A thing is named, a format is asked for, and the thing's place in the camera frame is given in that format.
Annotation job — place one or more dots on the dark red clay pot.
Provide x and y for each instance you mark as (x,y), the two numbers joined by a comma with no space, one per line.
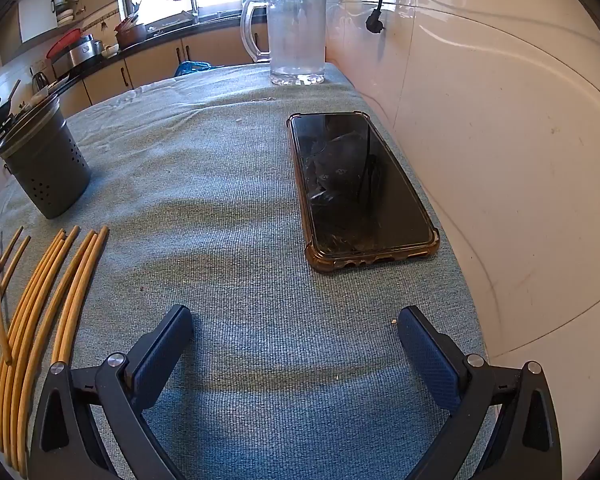
(130,35)

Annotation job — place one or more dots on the grey perforated utensil holder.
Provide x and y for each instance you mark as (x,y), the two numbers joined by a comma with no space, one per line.
(50,170)

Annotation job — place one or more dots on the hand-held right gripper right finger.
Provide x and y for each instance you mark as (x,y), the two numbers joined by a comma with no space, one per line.
(425,355)

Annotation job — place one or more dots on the smartphone in brown case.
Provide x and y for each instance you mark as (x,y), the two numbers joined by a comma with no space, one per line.
(360,185)

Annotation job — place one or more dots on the silver rice cooker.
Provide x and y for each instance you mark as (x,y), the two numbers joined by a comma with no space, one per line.
(80,52)

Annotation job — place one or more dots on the teal table cloth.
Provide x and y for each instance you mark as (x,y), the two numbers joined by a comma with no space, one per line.
(230,210)

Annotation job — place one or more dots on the metal sink faucet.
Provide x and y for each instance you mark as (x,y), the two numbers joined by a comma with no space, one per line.
(194,5)

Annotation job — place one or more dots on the dark kettle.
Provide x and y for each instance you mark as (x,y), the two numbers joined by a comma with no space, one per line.
(40,81)

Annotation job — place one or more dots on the blue plastic bag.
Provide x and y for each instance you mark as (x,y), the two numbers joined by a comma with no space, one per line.
(192,67)

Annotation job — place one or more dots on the bunch of wooden chopsticks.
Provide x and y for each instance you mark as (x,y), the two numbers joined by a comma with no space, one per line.
(11,410)

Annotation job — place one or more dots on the clear glass pitcher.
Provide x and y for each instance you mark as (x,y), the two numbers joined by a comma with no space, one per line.
(297,35)

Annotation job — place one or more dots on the black kitchen counter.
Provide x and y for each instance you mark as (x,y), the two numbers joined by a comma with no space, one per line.
(145,45)

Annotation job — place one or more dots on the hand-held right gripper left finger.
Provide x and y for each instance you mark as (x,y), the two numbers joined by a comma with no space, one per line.
(162,350)

